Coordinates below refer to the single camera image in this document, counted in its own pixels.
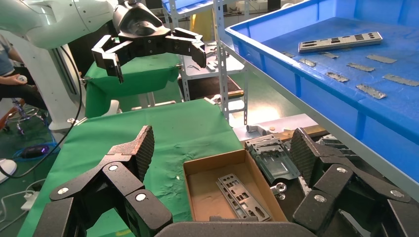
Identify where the background blue bin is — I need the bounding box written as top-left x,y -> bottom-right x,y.
162,0 -> 218,15

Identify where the blue plastic tray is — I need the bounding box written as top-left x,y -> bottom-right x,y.
225,0 -> 419,145

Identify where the yellow background object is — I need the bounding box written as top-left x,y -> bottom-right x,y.
190,9 -> 215,41

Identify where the white pipe elbow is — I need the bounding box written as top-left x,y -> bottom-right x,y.
245,124 -> 272,137

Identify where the perforated steel shelf leg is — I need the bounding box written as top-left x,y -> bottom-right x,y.
214,0 -> 230,122

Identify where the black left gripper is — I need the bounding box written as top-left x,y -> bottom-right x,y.
91,1 -> 208,84

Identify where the green table cloth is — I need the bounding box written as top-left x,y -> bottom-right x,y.
16,98 -> 245,237

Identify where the white round floor base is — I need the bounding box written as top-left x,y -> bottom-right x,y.
0,158 -> 18,185

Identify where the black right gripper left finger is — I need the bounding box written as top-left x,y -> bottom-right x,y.
33,125 -> 173,237

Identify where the white power strip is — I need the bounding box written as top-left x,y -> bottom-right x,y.
20,191 -> 41,211

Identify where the white metal shelf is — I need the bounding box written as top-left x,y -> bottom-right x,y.
214,31 -> 419,202

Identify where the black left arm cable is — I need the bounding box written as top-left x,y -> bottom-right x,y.
0,45 -> 83,180

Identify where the seated person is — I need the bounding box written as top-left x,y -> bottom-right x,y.
0,34 -> 48,110

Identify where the grey hinged metal plate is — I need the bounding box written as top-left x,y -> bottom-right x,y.
245,134 -> 284,150

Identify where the background steel shelf unit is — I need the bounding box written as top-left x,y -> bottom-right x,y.
176,40 -> 250,125

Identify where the grey slotted metal bracket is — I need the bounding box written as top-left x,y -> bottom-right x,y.
316,134 -> 356,155

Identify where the green cloth covered table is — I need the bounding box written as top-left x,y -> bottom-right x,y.
84,52 -> 183,119

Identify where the rolling stool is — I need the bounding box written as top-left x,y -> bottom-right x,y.
0,98 -> 46,135

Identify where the bystander hand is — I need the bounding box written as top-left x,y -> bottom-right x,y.
3,74 -> 28,87

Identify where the white robot torso column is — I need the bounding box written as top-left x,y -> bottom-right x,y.
0,29 -> 86,133

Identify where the brown cardboard box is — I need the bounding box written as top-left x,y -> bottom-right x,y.
182,149 -> 289,223

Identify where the black device purple light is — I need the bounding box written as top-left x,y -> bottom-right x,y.
21,145 -> 50,160

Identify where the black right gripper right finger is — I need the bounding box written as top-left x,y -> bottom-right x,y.
290,127 -> 419,237

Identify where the thick silver I/O shield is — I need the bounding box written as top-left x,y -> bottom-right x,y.
298,32 -> 383,54

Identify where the large grey metal mounting plate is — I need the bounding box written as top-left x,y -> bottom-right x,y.
250,142 -> 301,185

